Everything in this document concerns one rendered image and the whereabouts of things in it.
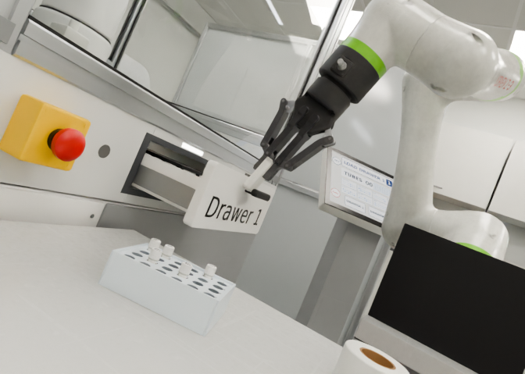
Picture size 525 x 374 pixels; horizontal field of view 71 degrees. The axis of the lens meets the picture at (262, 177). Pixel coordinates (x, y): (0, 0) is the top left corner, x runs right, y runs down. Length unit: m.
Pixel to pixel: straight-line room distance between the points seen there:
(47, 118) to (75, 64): 0.10
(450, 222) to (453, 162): 3.04
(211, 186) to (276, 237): 1.92
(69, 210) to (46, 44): 0.24
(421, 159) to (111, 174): 0.75
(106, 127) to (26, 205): 0.15
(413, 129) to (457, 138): 3.05
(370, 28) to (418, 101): 0.44
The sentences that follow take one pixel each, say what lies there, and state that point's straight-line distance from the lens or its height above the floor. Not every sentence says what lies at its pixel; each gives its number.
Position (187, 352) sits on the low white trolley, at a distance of 0.36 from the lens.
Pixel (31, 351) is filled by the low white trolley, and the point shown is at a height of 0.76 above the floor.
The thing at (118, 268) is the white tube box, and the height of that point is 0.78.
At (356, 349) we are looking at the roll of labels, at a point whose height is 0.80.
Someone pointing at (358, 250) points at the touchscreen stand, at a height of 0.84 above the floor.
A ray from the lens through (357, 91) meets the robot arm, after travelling 0.65.
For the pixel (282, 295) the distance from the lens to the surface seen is 2.48.
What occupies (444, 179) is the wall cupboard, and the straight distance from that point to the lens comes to 4.00.
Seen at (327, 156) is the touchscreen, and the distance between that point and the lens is 1.54.
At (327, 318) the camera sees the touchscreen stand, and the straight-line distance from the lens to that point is 1.63.
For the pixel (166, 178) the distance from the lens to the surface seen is 0.65.
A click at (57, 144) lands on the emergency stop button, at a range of 0.48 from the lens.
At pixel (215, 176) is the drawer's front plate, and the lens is 0.59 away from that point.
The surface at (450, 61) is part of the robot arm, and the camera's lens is 0.63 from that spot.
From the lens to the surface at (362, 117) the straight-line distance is 2.50.
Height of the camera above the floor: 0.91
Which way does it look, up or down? 2 degrees up
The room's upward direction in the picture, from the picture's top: 23 degrees clockwise
